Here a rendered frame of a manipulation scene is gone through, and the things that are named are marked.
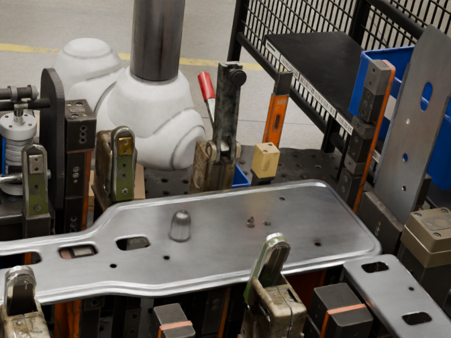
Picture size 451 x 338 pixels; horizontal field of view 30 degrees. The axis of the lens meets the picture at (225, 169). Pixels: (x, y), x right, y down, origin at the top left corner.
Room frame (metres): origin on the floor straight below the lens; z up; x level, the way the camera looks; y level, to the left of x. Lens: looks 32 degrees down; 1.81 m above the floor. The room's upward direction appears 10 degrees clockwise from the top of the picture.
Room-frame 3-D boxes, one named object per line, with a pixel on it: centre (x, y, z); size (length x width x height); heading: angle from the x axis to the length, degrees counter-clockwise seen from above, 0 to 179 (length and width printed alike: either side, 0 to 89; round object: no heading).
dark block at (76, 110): (1.20, 0.26, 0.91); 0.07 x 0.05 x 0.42; 28
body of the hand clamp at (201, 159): (1.27, 0.02, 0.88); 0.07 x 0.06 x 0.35; 28
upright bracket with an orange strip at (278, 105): (1.31, -0.07, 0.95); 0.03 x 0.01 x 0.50; 118
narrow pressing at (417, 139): (1.24, -0.29, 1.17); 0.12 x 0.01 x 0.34; 28
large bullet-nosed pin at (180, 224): (1.06, 0.05, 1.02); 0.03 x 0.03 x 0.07
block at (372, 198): (1.24, -0.29, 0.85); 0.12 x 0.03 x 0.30; 28
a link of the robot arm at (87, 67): (1.66, 0.33, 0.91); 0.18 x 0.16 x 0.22; 58
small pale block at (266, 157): (1.27, -0.07, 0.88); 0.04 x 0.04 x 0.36; 28
